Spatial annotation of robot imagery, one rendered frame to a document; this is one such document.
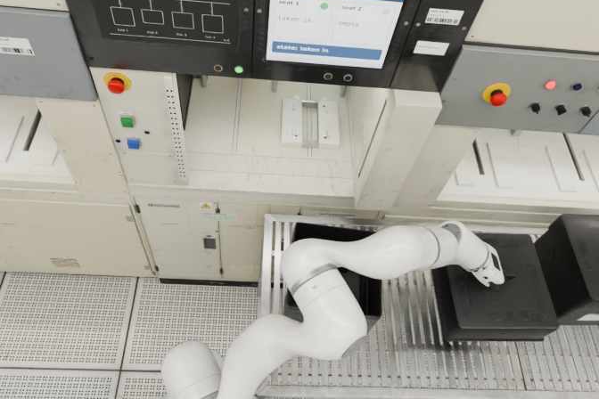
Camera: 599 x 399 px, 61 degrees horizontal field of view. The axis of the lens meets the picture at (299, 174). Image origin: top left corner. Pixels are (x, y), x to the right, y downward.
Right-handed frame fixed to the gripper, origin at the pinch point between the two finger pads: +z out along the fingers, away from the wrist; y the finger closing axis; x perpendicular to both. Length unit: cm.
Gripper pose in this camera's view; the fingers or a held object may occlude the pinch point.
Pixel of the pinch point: (497, 274)
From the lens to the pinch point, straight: 152.2
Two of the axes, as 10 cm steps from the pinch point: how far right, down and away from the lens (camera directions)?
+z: 6.3, 4.2, 6.6
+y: -0.3, -8.3, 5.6
